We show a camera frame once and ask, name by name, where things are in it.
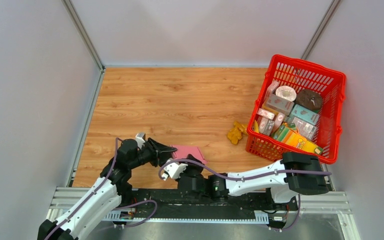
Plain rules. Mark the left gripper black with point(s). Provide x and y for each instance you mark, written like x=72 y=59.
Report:
x=158 y=151

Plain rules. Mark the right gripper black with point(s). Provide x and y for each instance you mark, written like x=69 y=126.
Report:
x=191 y=166

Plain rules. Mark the pink paper box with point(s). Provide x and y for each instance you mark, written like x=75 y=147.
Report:
x=182 y=152

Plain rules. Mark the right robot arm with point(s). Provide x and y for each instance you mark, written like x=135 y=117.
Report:
x=294 y=174

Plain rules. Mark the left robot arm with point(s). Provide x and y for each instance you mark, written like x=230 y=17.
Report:
x=108 y=190

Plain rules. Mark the green snack box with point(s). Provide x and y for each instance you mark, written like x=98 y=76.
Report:
x=283 y=131

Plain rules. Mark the pink grey snack box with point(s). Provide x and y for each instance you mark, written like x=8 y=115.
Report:
x=279 y=104

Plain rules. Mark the teal snack box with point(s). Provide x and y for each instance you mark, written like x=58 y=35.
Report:
x=304 y=114

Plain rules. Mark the yellow fried food toy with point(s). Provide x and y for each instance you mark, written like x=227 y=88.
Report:
x=236 y=133

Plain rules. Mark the orange juice carton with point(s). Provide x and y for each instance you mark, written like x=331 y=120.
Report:
x=301 y=143

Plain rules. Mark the pink white roll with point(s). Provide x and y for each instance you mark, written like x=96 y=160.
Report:
x=286 y=92

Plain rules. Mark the brown chocolate donut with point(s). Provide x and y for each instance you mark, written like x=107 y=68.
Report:
x=310 y=100

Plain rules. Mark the red plastic basket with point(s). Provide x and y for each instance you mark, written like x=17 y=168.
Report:
x=301 y=74

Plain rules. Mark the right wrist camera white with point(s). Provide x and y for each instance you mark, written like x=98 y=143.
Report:
x=173 y=170

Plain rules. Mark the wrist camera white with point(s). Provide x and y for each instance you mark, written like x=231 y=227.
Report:
x=173 y=170
x=140 y=138

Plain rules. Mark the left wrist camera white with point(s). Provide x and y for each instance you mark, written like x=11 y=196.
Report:
x=140 y=138

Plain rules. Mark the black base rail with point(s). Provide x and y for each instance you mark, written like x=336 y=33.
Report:
x=255 y=208

